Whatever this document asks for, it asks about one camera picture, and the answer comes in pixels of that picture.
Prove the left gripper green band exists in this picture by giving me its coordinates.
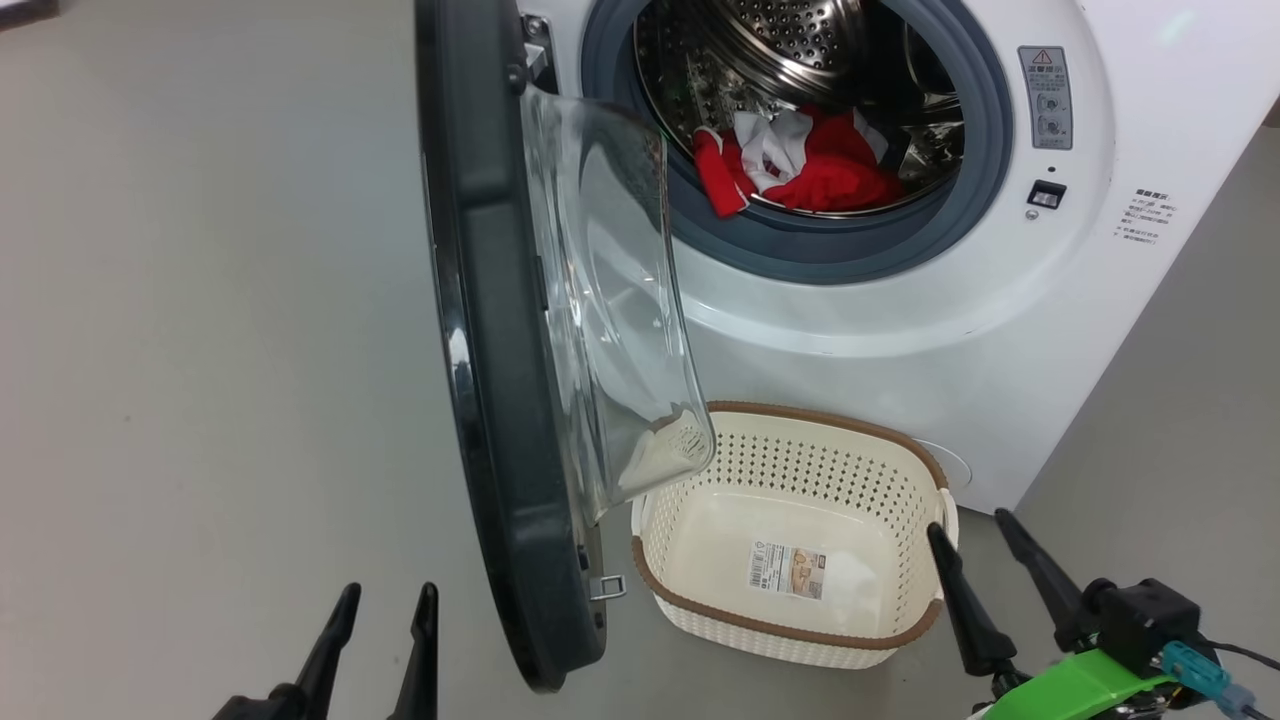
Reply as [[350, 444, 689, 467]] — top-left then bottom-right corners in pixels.
[[210, 583, 439, 720]]

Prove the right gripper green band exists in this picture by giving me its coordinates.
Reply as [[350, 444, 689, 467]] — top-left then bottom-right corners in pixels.
[[927, 508, 1179, 720]]

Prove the black round washer door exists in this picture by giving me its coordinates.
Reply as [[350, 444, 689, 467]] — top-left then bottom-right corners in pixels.
[[415, 0, 717, 693]]

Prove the red and white garment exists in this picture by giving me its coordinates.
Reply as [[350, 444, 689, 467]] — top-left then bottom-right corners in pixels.
[[693, 105, 907, 219]]

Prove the cream laundry basket brown rim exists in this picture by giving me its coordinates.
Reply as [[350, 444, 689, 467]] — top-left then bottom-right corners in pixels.
[[630, 400, 959, 669]]

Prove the white front-load washing machine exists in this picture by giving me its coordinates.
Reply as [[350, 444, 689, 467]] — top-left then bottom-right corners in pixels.
[[520, 0, 1280, 516]]

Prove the grey rubber door gasket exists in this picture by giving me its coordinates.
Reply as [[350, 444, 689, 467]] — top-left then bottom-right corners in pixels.
[[580, 0, 1014, 286]]

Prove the steel washing machine drum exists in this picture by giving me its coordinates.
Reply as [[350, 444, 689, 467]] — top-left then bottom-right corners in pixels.
[[635, 0, 967, 216]]

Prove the round filter cover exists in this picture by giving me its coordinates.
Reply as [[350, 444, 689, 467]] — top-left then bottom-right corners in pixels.
[[915, 438, 973, 491]]

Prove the paper product label sticker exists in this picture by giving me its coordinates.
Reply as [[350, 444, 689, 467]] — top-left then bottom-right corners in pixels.
[[750, 540, 828, 602]]

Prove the grey warning label sticker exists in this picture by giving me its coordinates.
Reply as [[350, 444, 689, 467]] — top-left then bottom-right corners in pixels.
[[1018, 45, 1075, 151]]

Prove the teal cable connector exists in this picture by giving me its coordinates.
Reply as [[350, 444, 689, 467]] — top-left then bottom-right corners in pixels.
[[1160, 640, 1257, 717]]

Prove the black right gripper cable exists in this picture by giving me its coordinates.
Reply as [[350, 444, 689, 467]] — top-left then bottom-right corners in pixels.
[[1198, 640, 1280, 669]]

